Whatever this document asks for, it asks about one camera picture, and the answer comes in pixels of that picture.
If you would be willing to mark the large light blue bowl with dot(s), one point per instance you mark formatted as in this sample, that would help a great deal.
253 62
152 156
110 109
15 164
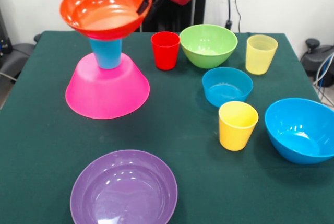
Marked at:
300 135

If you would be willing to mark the blue plastic cup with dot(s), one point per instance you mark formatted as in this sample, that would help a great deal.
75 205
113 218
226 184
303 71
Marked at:
108 54

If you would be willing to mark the small dark blue bowl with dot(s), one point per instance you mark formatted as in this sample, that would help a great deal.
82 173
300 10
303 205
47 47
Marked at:
227 91

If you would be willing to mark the dark green table cloth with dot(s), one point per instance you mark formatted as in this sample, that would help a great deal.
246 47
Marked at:
182 119

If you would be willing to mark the green plastic bowl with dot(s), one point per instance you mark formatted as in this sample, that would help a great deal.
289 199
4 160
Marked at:
208 57

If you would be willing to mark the pink plastic bowl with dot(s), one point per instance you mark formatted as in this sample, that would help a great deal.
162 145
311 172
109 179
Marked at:
109 91

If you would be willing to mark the yellow plastic cup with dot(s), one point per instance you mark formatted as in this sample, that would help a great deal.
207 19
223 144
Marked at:
235 135

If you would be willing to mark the orange plastic bowl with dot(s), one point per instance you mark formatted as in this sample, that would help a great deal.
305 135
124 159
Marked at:
99 17

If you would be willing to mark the black floor device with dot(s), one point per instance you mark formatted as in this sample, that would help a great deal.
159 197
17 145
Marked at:
313 59
13 57

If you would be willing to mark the translucent yellow-green plastic cup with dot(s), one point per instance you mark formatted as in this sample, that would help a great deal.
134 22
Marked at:
259 59

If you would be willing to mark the purple plastic bowl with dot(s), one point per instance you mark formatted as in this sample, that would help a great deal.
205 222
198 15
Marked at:
122 195

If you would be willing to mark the red plastic cup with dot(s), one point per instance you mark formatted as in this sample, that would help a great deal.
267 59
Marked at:
165 54

